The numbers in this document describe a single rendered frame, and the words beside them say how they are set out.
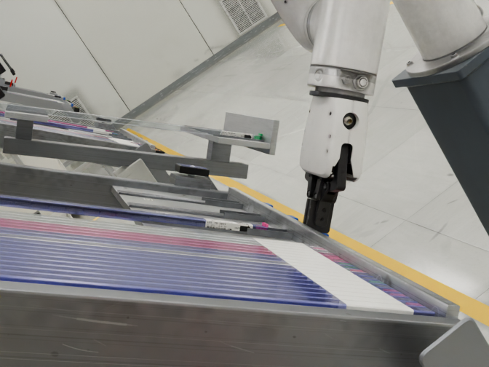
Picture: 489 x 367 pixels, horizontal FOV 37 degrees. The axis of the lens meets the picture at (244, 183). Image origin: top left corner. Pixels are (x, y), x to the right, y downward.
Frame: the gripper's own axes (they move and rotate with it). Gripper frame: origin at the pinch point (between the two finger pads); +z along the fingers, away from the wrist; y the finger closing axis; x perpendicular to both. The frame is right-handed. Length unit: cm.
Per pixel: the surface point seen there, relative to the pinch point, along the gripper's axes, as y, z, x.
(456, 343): -42.4, 2.1, 6.6
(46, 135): 107, 2, 30
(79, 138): 107, 2, 22
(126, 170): 57, 3, 16
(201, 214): 9.8, 3.1, 12.6
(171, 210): 9.8, 3.1, 16.8
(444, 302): -35.4, 1.0, 3.3
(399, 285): -28.2, 1.6, 3.4
